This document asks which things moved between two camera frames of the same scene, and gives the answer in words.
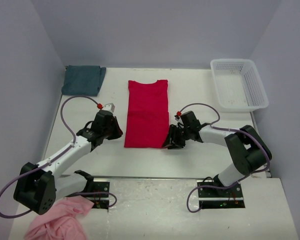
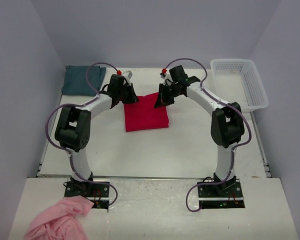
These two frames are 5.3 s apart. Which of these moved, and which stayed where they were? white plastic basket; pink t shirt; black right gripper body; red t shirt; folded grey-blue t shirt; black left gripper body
Moved: black left gripper body; red t shirt; black right gripper body
Stayed: pink t shirt; folded grey-blue t shirt; white plastic basket
